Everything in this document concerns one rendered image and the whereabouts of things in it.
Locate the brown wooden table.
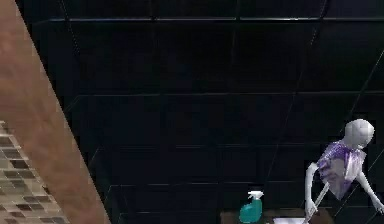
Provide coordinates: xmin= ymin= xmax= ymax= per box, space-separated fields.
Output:
xmin=219 ymin=208 xmax=338 ymax=224

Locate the teal spray bottle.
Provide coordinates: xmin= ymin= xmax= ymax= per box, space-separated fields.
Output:
xmin=238 ymin=190 xmax=265 ymax=224

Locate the white rectangular dish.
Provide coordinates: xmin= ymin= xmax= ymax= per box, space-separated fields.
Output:
xmin=272 ymin=217 xmax=307 ymax=224

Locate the white figure statue purple shirt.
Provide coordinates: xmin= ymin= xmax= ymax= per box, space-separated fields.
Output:
xmin=304 ymin=118 xmax=384 ymax=222

